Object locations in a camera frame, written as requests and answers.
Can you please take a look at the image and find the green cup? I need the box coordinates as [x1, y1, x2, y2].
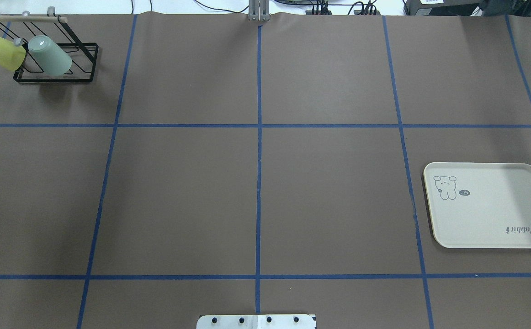
[27, 35, 73, 76]

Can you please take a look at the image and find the cream rabbit tray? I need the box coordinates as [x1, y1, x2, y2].
[424, 162, 531, 249]

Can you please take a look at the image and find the yellow cup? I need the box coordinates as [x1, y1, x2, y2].
[0, 37, 26, 72]

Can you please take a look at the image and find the aluminium frame post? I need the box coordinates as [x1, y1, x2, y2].
[248, 0, 271, 21]

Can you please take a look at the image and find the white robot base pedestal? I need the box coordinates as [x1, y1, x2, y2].
[196, 314, 317, 329]

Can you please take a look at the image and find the black wire cup rack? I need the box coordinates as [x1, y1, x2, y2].
[0, 6, 99, 84]

